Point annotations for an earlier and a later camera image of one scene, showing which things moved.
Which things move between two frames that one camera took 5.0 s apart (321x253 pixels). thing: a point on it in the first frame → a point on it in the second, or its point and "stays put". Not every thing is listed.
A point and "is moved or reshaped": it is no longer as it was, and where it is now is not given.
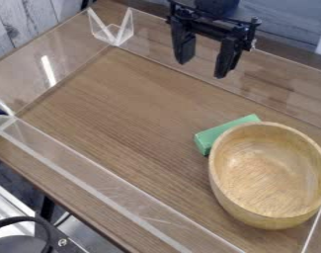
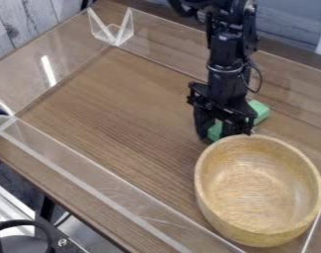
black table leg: (48, 209) stays put
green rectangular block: (204, 138) is moved or reshaped
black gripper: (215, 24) → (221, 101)
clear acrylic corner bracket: (112, 34) stays put
